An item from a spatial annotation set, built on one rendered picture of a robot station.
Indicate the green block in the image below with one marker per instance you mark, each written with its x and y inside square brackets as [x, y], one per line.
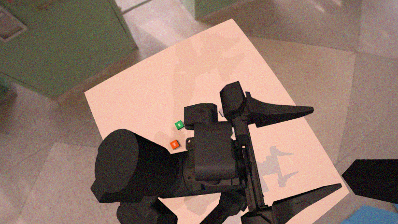
[179, 125]

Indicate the orange block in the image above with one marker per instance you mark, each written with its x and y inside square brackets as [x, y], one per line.
[174, 144]

